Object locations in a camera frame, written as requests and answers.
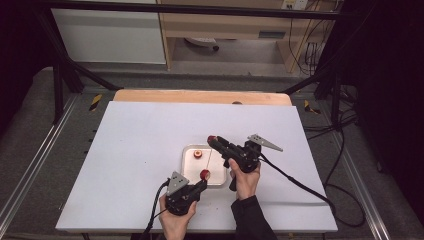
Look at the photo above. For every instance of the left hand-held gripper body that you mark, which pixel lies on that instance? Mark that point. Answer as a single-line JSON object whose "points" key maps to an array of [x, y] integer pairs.
{"points": [[180, 200]]}

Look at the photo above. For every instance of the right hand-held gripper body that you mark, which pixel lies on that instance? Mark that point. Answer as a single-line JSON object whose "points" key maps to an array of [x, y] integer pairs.
{"points": [[246, 158]]}

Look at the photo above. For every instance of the thin bamboo skewer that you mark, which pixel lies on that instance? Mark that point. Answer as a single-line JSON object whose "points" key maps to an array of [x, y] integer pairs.
{"points": [[209, 160]]}

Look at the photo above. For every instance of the square metal tray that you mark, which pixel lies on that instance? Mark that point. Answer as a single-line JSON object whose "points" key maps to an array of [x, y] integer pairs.
{"points": [[190, 166]]}

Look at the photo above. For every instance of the person's left hand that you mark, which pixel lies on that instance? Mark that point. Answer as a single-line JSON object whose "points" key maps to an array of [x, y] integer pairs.
{"points": [[175, 225]]}

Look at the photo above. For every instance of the person's right hand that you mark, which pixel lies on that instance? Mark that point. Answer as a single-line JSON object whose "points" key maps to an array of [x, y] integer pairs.
{"points": [[246, 185]]}

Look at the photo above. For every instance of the wooden table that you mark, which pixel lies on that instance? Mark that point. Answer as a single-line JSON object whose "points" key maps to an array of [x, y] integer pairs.
{"points": [[200, 97]]}

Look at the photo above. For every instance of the yellow clamp right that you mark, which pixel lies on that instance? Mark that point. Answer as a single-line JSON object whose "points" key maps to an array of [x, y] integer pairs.
{"points": [[311, 107]]}

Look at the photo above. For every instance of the yellow clamp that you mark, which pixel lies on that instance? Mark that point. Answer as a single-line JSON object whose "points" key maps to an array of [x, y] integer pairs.
{"points": [[311, 107], [95, 102]]}

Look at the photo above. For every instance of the office chair base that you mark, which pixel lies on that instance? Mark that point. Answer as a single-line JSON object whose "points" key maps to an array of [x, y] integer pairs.
{"points": [[201, 41]]}

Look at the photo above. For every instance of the light wooden desk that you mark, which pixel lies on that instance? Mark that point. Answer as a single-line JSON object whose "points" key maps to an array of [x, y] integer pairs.
{"points": [[230, 25]]}

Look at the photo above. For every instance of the yellow clamp left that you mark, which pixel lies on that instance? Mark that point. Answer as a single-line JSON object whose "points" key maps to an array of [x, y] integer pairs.
{"points": [[95, 102]]}

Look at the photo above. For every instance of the white cabinet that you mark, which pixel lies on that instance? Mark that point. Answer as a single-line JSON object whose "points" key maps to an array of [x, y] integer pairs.
{"points": [[110, 36]]}

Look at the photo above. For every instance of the black curtain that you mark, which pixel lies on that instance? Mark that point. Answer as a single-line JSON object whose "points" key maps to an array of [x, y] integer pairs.
{"points": [[16, 50], [390, 83]]}

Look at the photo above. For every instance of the aluminium floor rail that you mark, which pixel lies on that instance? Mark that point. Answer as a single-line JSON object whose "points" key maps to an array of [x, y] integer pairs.
{"points": [[358, 186], [36, 156]]}

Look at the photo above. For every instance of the black metal frame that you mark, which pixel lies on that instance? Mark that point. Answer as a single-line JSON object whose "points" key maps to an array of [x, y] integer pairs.
{"points": [[186, 9]]}

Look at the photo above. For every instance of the white wall socket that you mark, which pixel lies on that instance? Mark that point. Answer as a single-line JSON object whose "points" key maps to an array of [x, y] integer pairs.
{"points": [[295, 4]]}

